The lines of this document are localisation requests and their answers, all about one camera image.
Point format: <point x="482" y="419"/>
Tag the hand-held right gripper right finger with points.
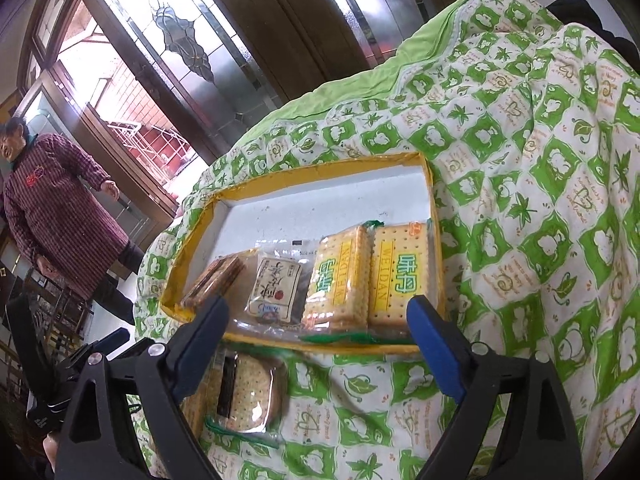
<point x="435" y="350"/>

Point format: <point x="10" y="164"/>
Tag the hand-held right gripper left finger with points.
<point x="197" y="350"/>

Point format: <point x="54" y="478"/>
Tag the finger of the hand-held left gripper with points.
<point x="125" y="355"/>
<point x="112" y="342"/>

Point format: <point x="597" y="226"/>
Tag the green-edged cracker packet black label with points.
<point x="250" y="395"/>

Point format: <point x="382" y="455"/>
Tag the green cracker packet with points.
<point x="337" y="280"/>
<point x="397" y="275"/>

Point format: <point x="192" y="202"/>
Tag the clear packet of dark snack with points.
<point x="277" y="285"/>

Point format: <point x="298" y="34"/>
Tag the yellow shallow cardboard tray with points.
<point x="320" y="200"/>

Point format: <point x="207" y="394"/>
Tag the green printed blanket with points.
<point x="525" y="210"/>

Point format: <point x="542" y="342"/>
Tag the white metal stair railing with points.
<point x="145" y="135"/>

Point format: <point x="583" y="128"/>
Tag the wooden frosted glass door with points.
<point x="210" y="50"/>
<point x="370" y="10"/>

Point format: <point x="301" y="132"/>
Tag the black cloth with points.
<point x="580" y="15"/>

